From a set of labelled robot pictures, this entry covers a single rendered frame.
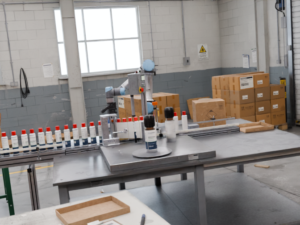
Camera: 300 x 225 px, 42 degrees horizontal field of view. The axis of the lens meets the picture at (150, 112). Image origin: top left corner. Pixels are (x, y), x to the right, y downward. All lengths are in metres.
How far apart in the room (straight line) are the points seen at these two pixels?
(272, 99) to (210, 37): 3.24
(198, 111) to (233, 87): 3.37
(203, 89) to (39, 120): 4.19
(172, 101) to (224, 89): 1.02
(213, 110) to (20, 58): 5.58
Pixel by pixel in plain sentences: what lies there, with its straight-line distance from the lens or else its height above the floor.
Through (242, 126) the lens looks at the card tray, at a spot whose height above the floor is 0.85.
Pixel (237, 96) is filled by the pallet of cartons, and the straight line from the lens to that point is 7.25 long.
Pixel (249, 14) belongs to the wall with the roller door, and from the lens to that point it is 9.55.
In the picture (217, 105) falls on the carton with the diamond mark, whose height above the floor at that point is 1.07.
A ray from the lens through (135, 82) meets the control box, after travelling 3.55.
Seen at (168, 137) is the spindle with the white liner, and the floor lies 0.92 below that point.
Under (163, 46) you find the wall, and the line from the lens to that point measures 9.71.
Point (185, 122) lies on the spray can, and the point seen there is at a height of 0.99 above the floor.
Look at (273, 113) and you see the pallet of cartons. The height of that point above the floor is 0.37.
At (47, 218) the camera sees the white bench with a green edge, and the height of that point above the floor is 0.80.
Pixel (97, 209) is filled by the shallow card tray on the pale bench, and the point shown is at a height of 0.80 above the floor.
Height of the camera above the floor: 1.60
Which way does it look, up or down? 8 degrees down
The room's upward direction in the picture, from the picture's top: 5 degrees counter-clockwise
